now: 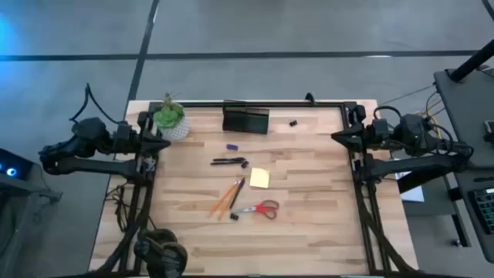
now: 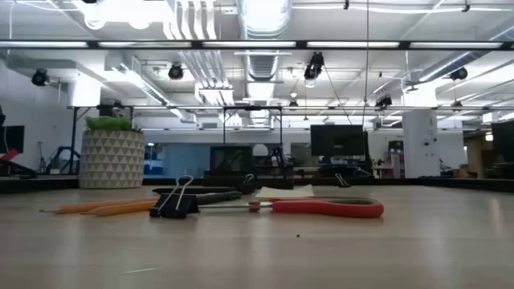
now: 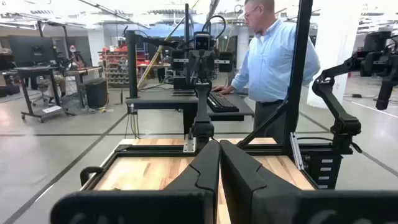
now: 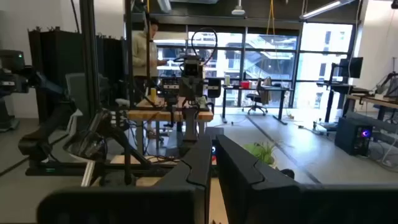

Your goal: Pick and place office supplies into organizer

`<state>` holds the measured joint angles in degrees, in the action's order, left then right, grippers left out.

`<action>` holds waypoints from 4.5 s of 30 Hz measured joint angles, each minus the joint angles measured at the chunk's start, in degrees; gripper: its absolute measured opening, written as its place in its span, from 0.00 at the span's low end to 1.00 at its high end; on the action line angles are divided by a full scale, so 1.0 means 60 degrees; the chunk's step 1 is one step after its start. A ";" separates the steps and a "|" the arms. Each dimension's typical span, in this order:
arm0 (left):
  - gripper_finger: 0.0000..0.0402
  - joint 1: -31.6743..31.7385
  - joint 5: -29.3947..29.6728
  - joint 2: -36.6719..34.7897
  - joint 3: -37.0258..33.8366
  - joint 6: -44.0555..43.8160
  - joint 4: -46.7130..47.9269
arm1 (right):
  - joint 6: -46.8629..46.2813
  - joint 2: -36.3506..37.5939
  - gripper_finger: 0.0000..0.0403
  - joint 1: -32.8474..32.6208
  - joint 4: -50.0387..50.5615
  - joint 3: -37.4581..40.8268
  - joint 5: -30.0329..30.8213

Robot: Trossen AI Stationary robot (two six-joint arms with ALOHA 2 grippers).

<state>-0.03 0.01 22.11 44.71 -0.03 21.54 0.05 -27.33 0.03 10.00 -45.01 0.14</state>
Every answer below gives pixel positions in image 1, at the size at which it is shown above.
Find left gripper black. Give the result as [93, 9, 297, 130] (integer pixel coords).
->
[115, 122, 171, 156]

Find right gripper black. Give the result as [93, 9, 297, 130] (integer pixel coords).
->
[331, 117, 391, 152]

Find black pencil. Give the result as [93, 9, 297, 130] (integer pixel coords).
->
[229, 177, 246, 210]

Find yellow sticky note pad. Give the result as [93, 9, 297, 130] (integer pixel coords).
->
[249, 167, 271, 190]

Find red handled scissors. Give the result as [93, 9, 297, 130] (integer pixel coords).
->
[231, 199, 280, 221]

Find black mesh desk organizer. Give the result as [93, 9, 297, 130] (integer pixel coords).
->
[222, 100, 270, 135]

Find white patterned plant pot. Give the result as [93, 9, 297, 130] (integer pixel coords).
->
[160, 115, 191, 142]

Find green succulent plant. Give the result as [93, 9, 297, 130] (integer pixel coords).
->
[153, 91, 185, 131]

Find white paper sheet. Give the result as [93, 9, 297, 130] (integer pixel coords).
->
[393, 169, 425, 204]

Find grey side desk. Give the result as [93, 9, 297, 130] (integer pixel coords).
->
[434, 68, 494, 263]

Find black pole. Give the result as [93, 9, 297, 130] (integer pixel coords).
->
[449, 38, 494, 83]

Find black box with blue light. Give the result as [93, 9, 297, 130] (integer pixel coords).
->
[0, 148, 34, 181]

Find grey equipment stand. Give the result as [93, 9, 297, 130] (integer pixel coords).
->
[0, 161, 63, 278]

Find black keyboard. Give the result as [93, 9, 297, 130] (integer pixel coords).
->
[468, 188, 494, 236]

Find black aluminium table frame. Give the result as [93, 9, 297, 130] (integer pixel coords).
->
[115, 100, 418, 276]

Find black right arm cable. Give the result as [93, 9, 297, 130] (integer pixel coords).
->
[372, 104, 403, 121]

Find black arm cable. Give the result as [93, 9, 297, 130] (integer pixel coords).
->
[372, 104, 403, 121]
[69, 83, 120, 124]

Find black loose cable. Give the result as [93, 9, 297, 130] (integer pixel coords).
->
[106, 183, 130, 232]

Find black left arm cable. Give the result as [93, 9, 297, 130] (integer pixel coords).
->
[69, 83, 120, 124]

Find yellow cable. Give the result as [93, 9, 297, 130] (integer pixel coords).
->
[414, 98, 445, 136]

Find black coiled cable bundle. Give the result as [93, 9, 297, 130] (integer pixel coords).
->
[133, 228, 189, 278]

